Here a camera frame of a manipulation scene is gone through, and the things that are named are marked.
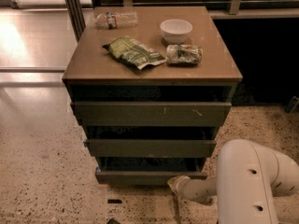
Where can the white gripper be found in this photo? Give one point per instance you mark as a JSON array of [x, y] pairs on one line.
[[184, 187]]

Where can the drawer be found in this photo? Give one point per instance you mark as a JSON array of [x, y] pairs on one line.
[[145, 148], [120, 171], [155, 114]]

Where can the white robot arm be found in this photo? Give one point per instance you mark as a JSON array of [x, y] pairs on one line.
[[249, 178]]

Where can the brown drawer cabinet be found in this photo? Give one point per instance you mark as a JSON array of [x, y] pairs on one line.
[[94, 75]]

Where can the crushed soda can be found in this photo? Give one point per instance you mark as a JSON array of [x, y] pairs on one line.
[[183, 54]]

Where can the green chip bag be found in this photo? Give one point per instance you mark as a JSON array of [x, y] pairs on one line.
[[133, 52]]

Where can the white bowl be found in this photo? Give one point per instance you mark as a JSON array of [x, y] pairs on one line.
[[175, 31]]

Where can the clear plastic water bottle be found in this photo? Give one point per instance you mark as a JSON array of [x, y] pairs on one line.
[[117, 19]]

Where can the grey object at wall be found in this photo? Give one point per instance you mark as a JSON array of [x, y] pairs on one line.
[[292, 104]]

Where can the metal window frame post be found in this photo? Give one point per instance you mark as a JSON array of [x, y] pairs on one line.
[[76, 16]]

